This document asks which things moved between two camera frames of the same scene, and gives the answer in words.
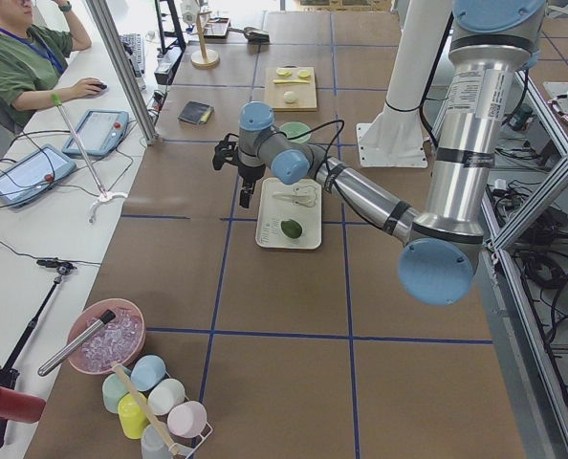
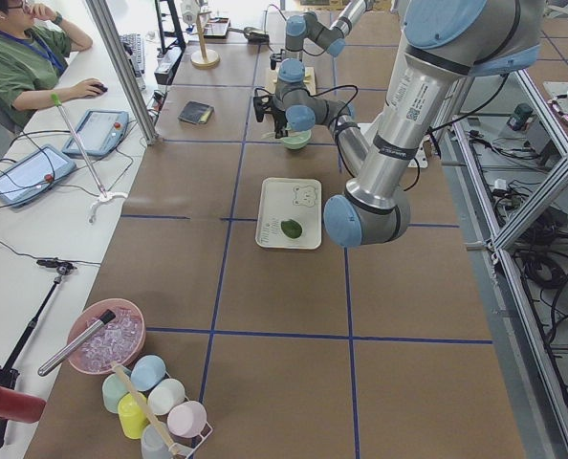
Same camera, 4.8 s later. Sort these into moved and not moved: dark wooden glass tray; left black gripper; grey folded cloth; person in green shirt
Moved: left black gripper
Not moved: grey folded cloth; person in green shirt; dark wooden glass tray
